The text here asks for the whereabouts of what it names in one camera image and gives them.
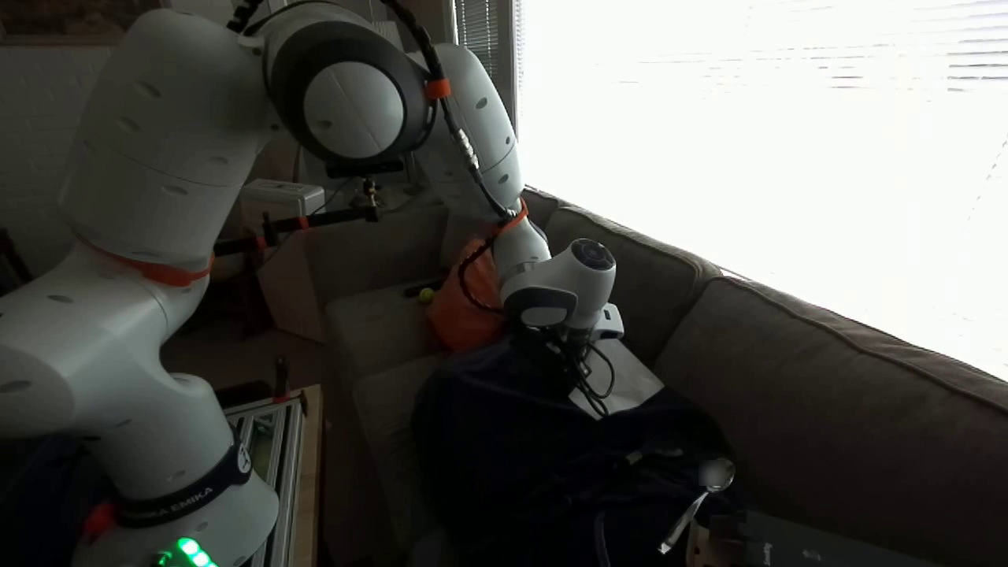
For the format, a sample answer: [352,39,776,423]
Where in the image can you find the aluminium mounting rail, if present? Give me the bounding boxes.
[225,398,309,567]

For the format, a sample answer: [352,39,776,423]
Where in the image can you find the white paper sheet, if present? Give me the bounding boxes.
[570,334,667,427]

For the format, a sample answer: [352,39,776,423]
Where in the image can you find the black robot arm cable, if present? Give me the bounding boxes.
[378,0,509,322]

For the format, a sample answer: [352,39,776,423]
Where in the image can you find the small orange elbow strap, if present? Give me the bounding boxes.
[423,72,457,107]

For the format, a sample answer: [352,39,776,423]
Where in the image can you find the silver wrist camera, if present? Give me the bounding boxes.
[594,299,629,344]

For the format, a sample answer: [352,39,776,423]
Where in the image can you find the orange forearm strap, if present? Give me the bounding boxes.
[495,203,536,235]

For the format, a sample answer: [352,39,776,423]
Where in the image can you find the metal spoon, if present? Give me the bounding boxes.
[656,453,739,557]

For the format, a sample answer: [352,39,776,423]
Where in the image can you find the wide window blinds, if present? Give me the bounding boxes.
[517,0,1008,385]

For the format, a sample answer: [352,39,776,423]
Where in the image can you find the orange pillow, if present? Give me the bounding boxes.
[423,236,520,356]

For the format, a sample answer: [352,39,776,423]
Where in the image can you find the cardboard box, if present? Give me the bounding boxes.
[254,216,351,347]

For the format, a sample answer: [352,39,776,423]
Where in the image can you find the olive grey couch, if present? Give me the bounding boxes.
[318,186,1008,567]

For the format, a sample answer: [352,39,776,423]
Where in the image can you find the white box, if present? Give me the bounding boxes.
[240,177,331,221]

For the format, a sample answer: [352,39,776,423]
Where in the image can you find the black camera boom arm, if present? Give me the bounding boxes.
[210,179,383,263]

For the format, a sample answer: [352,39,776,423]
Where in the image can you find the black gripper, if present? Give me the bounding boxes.
[515,317,613,419]

